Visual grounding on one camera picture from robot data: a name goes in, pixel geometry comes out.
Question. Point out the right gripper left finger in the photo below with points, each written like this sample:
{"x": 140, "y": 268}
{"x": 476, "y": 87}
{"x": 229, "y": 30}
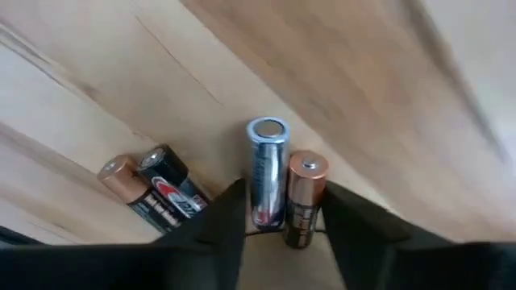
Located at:
{"x": 209, "y": 249}

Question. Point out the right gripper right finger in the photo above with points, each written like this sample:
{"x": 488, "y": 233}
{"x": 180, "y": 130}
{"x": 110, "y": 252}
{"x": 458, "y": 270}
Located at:
{"x": 371, "y": 249}

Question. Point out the copper top black battery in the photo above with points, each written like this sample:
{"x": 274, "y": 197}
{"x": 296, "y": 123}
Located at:
{"x": 121, "y": 181}
{"x": 304, "y": 193}

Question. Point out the silver blue AA battery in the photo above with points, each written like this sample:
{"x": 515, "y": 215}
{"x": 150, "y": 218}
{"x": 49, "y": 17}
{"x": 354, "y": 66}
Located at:
{"x": 268, "y": 173}

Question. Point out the black red-logo AA battery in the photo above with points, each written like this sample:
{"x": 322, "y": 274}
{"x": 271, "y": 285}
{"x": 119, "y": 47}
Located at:
{"x": 165, "y": 169}

